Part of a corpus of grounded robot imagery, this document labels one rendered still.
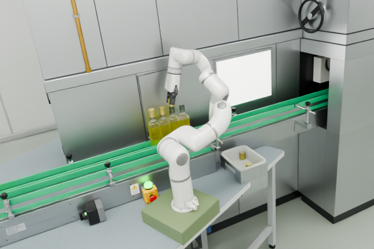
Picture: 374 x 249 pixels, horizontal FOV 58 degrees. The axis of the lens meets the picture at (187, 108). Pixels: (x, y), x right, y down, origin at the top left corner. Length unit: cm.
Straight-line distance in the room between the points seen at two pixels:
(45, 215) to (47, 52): 78
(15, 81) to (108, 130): 303
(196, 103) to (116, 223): 84
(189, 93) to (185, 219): 79
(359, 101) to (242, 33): 86
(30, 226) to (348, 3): 199
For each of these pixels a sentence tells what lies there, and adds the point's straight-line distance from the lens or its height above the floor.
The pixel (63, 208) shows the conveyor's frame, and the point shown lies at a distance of 178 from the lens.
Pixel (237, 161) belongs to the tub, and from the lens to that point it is 202.
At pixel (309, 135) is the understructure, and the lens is 260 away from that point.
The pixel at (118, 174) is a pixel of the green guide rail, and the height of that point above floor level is 92.
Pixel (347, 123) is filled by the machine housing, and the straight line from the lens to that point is 240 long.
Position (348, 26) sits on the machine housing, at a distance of 217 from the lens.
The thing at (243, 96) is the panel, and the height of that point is 104.
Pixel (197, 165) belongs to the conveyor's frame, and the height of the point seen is 83.
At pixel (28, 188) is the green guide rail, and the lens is 182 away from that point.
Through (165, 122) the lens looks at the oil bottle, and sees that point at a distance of 185.
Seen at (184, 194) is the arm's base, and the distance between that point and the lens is 155.
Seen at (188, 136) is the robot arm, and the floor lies 115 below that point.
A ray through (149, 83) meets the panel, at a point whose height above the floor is 127.
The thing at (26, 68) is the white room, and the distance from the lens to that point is 484.
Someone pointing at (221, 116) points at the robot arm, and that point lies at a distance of 152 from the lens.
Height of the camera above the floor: 182
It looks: 22 degrees down
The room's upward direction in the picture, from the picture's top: 7 degrees counter-clockwise
